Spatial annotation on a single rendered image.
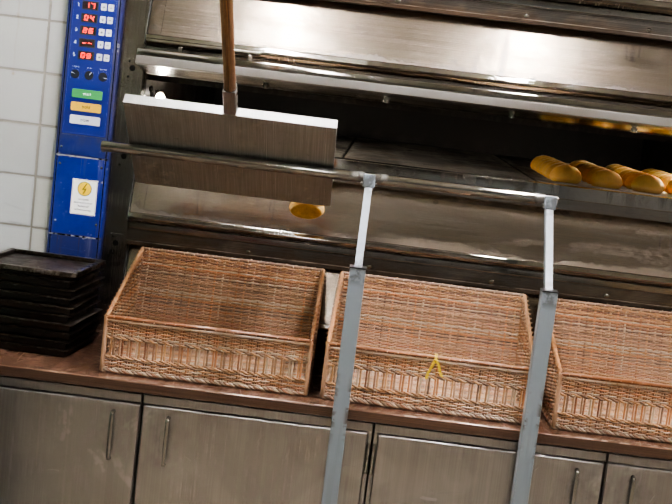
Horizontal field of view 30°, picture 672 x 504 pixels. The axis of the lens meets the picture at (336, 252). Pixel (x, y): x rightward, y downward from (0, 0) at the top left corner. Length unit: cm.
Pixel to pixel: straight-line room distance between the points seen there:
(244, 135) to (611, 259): 117
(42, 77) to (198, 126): 70
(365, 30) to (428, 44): 19
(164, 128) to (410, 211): 82
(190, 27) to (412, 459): 140
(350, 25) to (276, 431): 121
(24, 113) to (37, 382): 89
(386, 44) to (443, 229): 57
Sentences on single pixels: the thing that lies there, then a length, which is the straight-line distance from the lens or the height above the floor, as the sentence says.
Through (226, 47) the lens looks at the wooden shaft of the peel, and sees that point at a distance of 303.
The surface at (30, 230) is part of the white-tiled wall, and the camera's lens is 386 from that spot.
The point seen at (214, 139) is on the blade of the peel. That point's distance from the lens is 332.
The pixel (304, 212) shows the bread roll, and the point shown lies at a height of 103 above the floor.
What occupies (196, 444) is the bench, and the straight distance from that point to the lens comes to 331.
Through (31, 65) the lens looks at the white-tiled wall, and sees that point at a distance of 383.
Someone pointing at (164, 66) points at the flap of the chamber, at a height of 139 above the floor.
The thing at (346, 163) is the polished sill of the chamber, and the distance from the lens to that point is 369.
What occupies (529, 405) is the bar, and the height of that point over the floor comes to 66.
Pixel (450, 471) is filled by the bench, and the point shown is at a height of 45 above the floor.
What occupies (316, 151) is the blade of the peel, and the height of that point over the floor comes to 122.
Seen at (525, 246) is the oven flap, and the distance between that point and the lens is 373.
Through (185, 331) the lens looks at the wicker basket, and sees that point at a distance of 329.
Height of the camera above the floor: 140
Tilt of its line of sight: 8 degrees down
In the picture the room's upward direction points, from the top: 7 degrees clockwise
